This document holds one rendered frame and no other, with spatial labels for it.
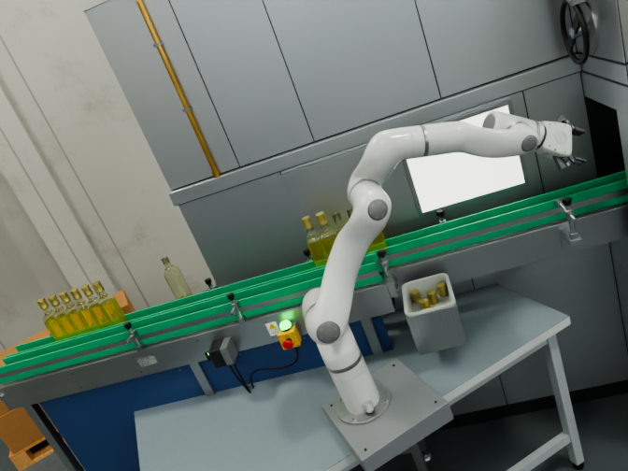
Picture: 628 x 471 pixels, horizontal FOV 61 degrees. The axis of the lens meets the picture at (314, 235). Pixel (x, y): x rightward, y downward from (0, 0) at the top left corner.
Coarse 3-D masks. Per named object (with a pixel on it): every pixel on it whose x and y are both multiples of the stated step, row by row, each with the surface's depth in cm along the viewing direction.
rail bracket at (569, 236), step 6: (564, 198) 175; (570, 198) 175; (558, 204) 186; (564, 204) 176; (570, 204) 175; (564, 210) 177; (570, 210) 176; (570, 216) 175; (570, 222) 178; (564, 228) 188; (570, 228) 179; (564, 234) 185; (570, 234) 180; (576, 234) 179; (564, 240) 190; (570, 240) 180; (576, 240) 179; (582, 240) 179; (564, 246) 191
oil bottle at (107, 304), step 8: (96, 288) 223; (104, 296) 225; (112, 296) 228; (104, 304) 225; (112, 304) 226; (104, 312) 226; (112, 312) 226; (120, 312) 229; (112, 320) 228; (120, 320) 228
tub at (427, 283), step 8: (416, 280) 196; (424, 280) 195; (432, 280) 195; (440, 280) 194; (448, 280) 188; (408, 288) 197; (416, 288) 197; (424, 288) 196; (432, 288) 196; (448, 288) 186; (408, 296) 196; (424, 296) 197; (440, 296) 194; (448, 296) 192; (408, 304) 189; (416, 304) 195; (440, 304) 189; (448, 304) 175; (408, 312) 179; (416, 312) 177; (424, 312) 176
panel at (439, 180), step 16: (416, 160) 202; (432, 160) 202; (448, 160) 201; (464, 160) 201; (480, 160) 200; (496, 160) 200; (512, 160) 199; (416, 176) 205; (432, 176) 204; (448, 176) 204; (464, 176) 203; (480, 176) 203; (496, 176) 202; (512, 176) 202; (432, 192) 207; (448, 192) 206; (464, 192) 206; (480, 192) 205; (432, 208) 210
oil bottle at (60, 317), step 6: (54, 294) 229; (54, 300) 228; (54, 306) 229; (60, 306) 231; (60, 312) 229; (54, 318) 230; (60, 318) 230; (60, 324) 231; (66, 324) 231; (66, 330) 232; (72, 330) 232; (66, 336) 234
